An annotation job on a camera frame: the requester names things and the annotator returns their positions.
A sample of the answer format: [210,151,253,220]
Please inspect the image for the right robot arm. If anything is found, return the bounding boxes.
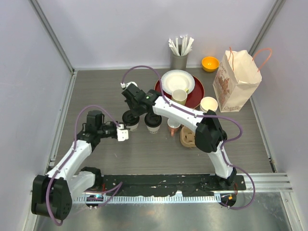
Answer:
[121,82,237,190]

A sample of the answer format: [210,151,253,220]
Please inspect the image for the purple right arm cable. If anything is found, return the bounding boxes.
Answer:
[119,65,255,209]

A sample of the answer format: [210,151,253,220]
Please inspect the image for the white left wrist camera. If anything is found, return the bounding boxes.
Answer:
[116,124,129,141]

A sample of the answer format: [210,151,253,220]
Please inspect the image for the white wrapped straws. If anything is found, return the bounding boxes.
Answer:
[168,35,194,56]

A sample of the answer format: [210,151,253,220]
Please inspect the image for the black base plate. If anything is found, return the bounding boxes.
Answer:
[74,173,247,197]

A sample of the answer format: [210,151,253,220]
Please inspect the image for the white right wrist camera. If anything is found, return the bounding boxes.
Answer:
[120,81,138,90]

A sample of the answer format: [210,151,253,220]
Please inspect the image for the white paper plate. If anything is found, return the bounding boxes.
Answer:
[161,70,195,95]

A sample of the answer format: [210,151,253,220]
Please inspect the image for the pink mug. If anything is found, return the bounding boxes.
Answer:
[167,118,181,137]

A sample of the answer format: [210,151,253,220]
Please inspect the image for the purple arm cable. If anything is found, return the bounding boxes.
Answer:
[45,105,124,227]
[119,65,255,209]

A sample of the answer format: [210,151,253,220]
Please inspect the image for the white paper cup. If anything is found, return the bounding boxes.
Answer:
[147,126,160,134]
[126,122,139,132]

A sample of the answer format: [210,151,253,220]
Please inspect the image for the orange bowl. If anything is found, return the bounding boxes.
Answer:
[201,56,219,72]

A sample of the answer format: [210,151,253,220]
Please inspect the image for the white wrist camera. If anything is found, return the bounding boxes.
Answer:
[120,81,138,90]
[116,124,129,141]

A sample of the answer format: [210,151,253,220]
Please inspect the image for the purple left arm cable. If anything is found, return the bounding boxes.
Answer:
[45,105,124,227]

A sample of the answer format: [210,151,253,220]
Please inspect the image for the grey straw holder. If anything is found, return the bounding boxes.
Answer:
[170,53,188,71]

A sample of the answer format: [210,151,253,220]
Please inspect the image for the aluminium frame rail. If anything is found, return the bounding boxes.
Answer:
[30,173,294,204]

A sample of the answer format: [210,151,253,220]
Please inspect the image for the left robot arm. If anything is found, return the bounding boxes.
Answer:
[31,110,128,226]

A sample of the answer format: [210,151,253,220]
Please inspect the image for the stack of white paper cups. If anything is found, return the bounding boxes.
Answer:
[200,97,218,112]

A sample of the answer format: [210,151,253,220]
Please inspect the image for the paper takeout bag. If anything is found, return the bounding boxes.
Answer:
[213,48,272,113]

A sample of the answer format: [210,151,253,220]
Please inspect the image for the brown cardboard cup carrier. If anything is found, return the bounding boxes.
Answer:
[180,126,196,148]

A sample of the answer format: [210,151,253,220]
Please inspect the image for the red round tray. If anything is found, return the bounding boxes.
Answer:
[163,76,205,108]

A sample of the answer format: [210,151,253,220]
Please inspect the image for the black cup lid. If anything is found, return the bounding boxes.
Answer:
[144,114,162,128]
[122,110,140,126]

